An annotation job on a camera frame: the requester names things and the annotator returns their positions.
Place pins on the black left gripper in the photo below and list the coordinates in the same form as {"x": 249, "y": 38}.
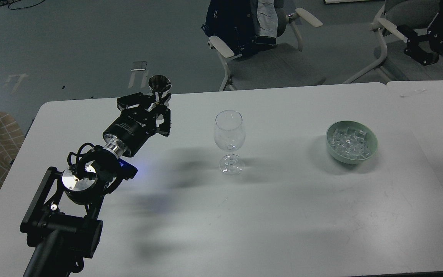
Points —
{"x": 138, "y": 121}

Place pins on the steel cocktail jigger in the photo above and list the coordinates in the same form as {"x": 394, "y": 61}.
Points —
{"x": 160, "y": 87}

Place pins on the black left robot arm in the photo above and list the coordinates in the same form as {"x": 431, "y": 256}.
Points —
{"x": 62, "y": 222}

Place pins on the clear wine glass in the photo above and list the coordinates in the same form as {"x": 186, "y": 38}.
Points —
{"x": 229, "y": 136}

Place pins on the pile of ice cubes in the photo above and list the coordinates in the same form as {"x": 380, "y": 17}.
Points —
{"x": 350, "y": 143}

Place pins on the grey office chair right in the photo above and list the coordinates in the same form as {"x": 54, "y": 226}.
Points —
{"x": 391, "y": 62}

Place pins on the clear plastic scrap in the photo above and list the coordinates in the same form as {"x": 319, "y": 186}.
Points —
{"x": 411, "y": 93}

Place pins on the green bowl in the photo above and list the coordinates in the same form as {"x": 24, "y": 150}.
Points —
{"x": 371, "y": 139}

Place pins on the dark blue jacket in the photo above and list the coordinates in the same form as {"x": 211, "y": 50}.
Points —
{"x": 246, "y": 26}

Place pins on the grey office chair with jacket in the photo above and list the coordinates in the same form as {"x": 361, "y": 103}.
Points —
{"x": 281, "y": 65}

